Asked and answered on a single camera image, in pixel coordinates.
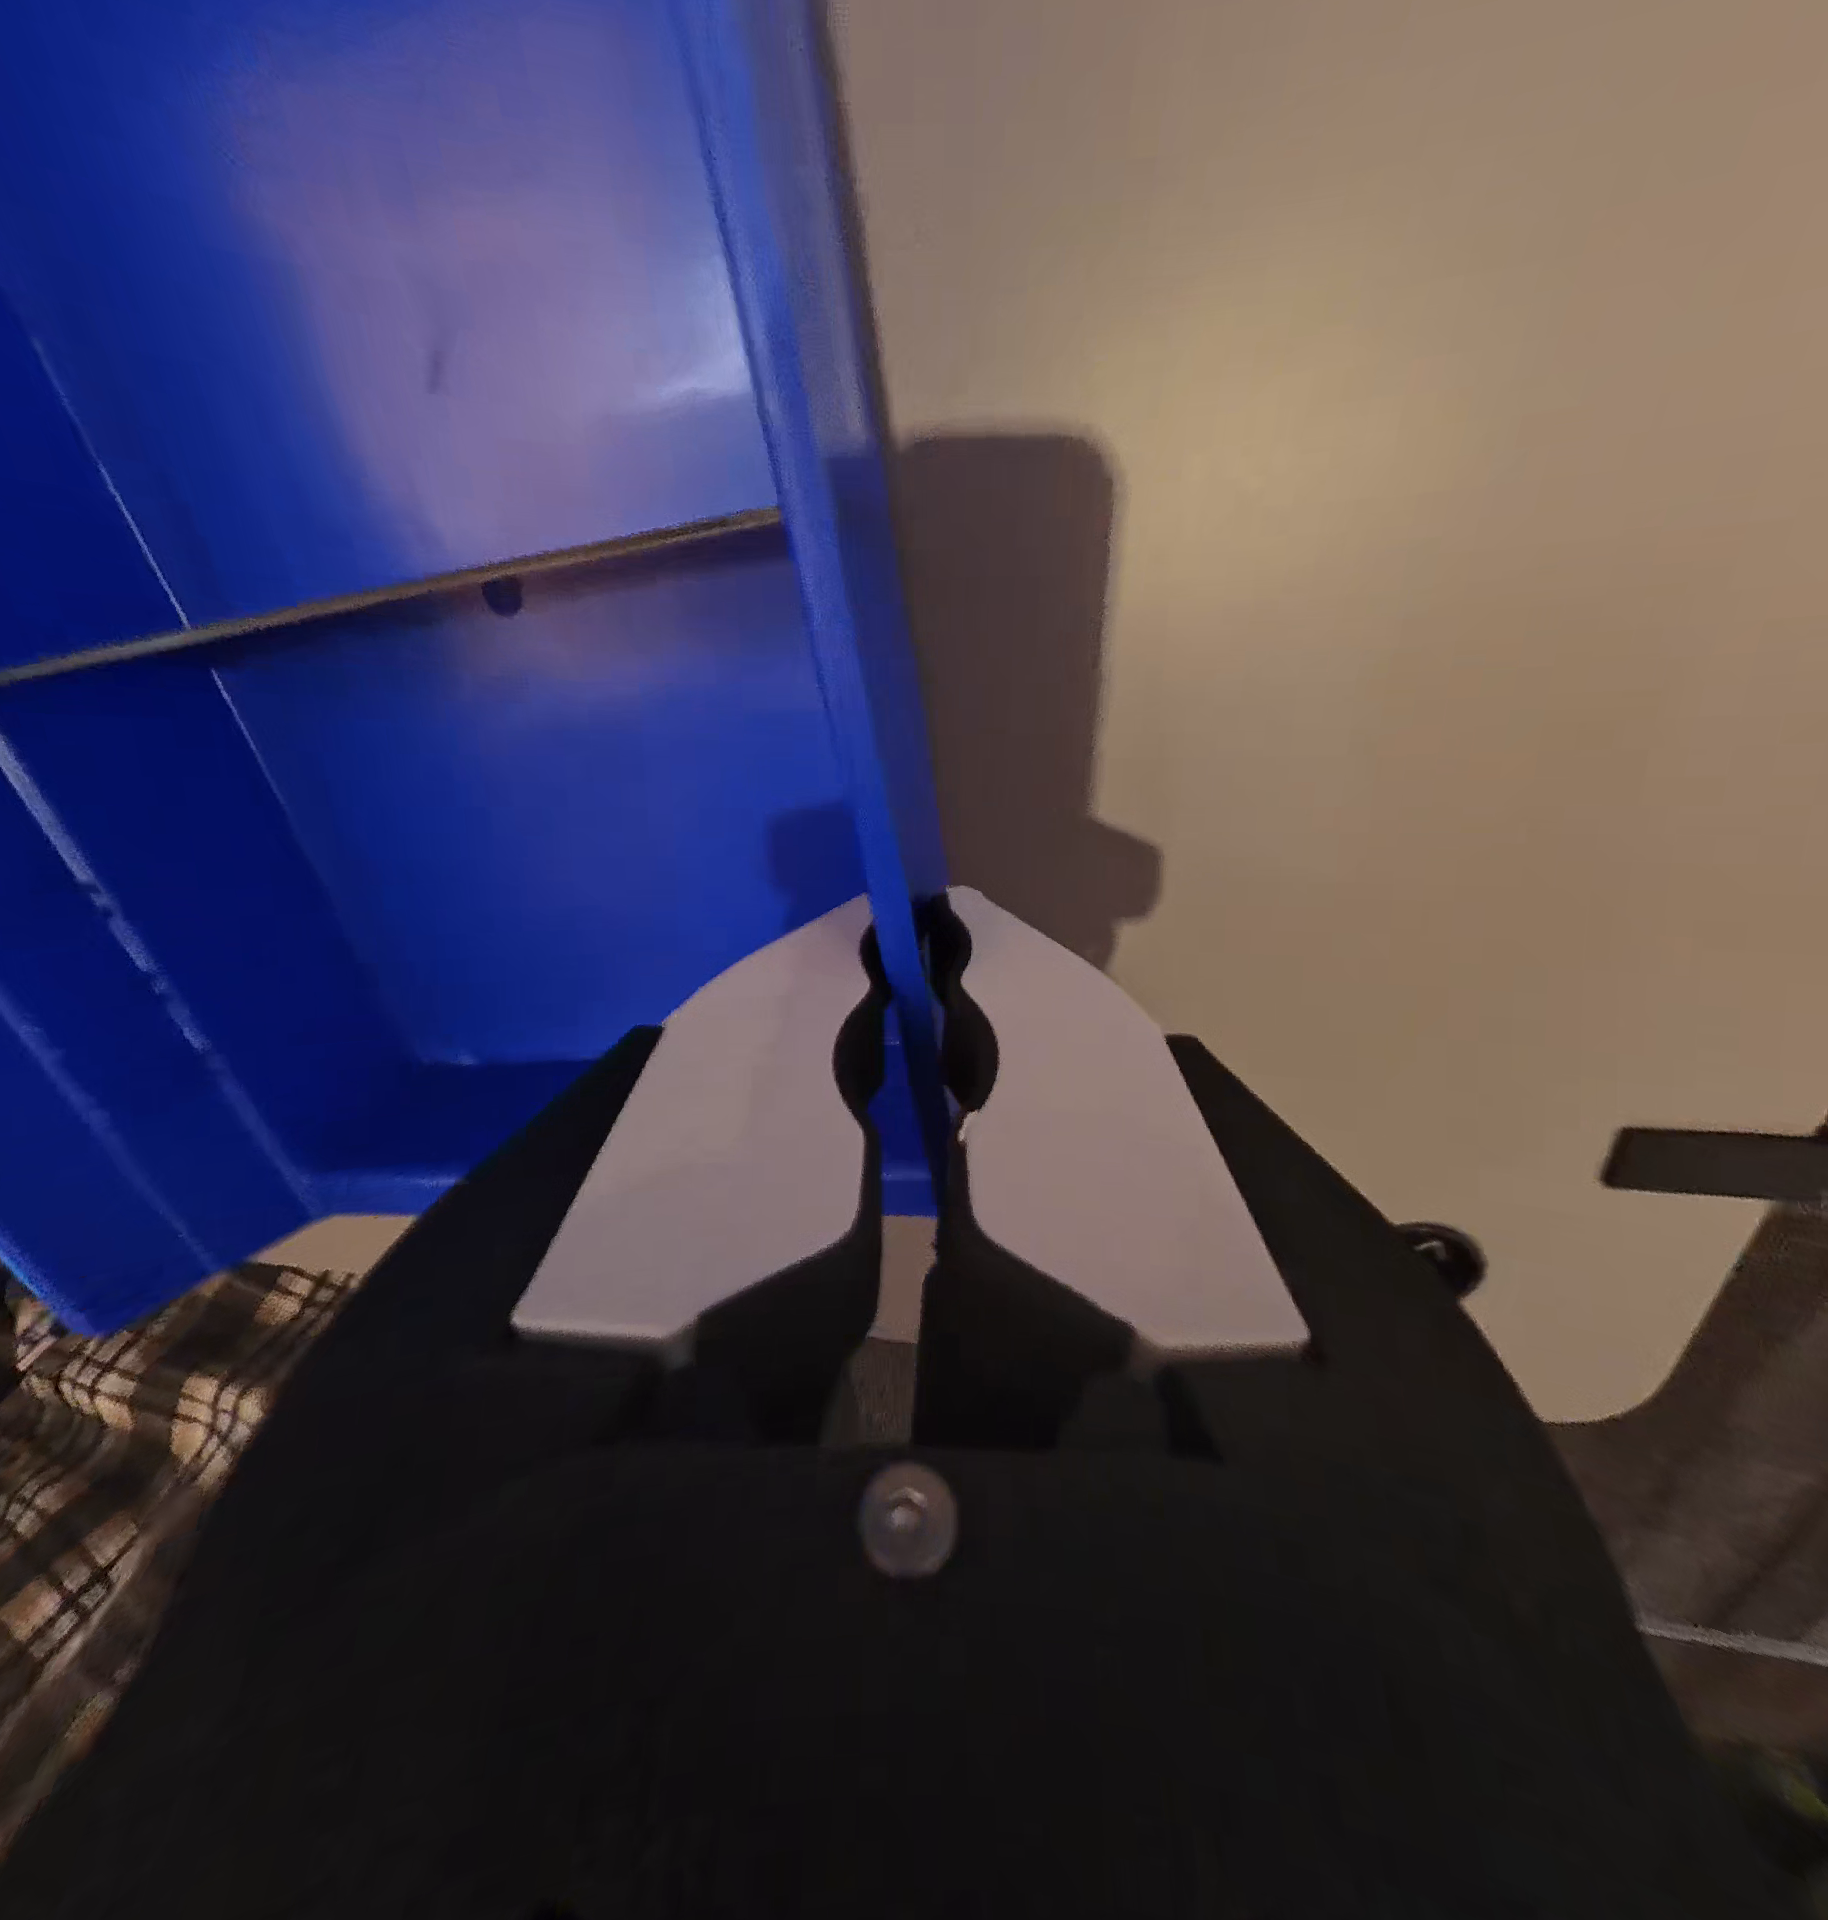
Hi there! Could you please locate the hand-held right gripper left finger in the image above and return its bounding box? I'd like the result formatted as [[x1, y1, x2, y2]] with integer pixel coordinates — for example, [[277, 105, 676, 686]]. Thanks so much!
[[512, 898, 894, 1353]]

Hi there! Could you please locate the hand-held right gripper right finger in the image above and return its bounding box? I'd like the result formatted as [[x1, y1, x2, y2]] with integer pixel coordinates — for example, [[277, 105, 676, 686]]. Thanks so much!
[[914, 885, 1313, 1359]]

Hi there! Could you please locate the dark table slot strip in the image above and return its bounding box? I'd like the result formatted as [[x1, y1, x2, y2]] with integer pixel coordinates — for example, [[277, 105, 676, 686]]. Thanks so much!
[[1600, 1124, 1828, 1201]]

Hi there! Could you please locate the blue divided parts bin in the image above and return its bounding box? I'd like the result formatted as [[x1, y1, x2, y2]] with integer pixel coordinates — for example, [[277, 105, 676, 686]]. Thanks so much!
[[0, 0, 954, 1336]]

